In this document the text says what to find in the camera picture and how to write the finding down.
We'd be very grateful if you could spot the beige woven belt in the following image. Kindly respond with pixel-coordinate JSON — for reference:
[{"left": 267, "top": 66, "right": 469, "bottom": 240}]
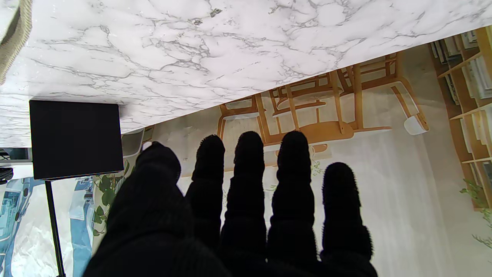
[{"left": 0, "top": 0, "right": 33, "bottom": 86}]

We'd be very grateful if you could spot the printed room scene backdrop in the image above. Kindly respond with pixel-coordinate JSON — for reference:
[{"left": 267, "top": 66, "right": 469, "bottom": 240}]
[{"left": 90, "top": 26, "right": 492, "bottom": 277}]

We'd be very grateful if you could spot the black backdrop stand pole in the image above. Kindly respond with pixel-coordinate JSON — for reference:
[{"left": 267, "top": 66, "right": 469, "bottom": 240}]
[{"left": 45, "top": 180, "right": 66, "bottom": 277}]

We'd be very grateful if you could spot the blue printed scene banner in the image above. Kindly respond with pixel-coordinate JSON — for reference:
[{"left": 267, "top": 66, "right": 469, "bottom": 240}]
[{"left": 0, "top": 176, "right": 96, "bottom": 277}]

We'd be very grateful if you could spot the black storage box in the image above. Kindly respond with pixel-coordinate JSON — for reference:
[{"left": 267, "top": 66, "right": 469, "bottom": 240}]
[{"left": 29, "top": 100, "right": 125, "bottom": 180}]

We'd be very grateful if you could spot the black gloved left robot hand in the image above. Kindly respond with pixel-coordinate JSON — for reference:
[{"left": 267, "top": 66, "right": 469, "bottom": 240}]
[{"left": 83, "top": 131, "right": 379, "bottom": 277}]

